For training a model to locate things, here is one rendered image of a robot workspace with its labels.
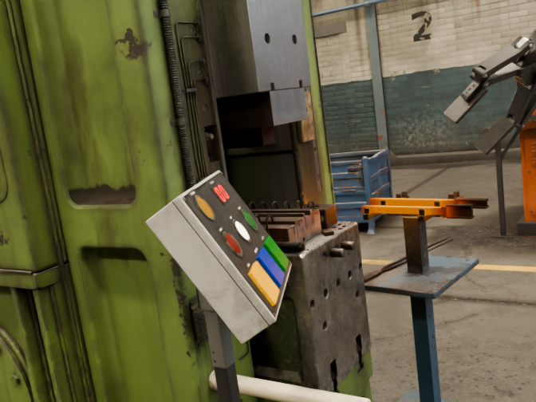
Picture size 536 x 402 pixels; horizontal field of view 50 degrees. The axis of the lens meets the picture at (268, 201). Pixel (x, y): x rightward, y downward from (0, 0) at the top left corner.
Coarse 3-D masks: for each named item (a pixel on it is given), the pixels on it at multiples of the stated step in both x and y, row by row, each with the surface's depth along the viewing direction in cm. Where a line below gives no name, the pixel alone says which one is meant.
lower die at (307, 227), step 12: (264, 216) 177; (276, 216) 174; (288, 216) 172; (300, 216) 170; (312, 216) 174; (276, 228) 164; (288, 228) 162; (300, 228) 168; (312, 228) 174; (276, 240) 164; (288, 240) 162; (300, 240) 167
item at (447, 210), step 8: (376, 208) 202; (384, 208) 199; (392, 208) 197; (400, 208) 195; (408, 208) 193; (416, 208) 191; (424, 208) 190; (432, 208) 188; (440, 208) 186; (448, 208) 185; (456, 208) 183; (464, 208) 182; (472, 208) 181; (448, 216) 185; (456, 216) 184; (464, 216) 182; (472, 216) 181
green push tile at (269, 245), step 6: (270, 240) 128; (264, 246) 123; (270, 246) 124; (276, 246) 128; (270, 252) 123; (276, 252) 125; (282, 252) 130; (276, 258) 123; (282, 258) 126; (282, 264) 124; (282, 270) 123
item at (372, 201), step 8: (368, 200) 218; (376, 200) 215; (392, 200) 211; (400, 200) 208; (408, 200) 206; (416, 200) 204; (424, 200) 202; (432, 200) 200; (440, 200) 198; (448, 200) 196; (456, 200) 193; (464, 200) 192; (472, 200) 190; (480, 200) 188; (480, 208) 189
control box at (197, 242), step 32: (192, 192) 106; (224, 192) 122; (160, 224) 100; (192, 224) 99; (224, 224) 110; (256, 224) 128; (192, 256) 100; (224, 256) 100; (256, 256) 114; (224, 288) 101; (256, 288) 102; (224, 320) 102; (256, 320) 101
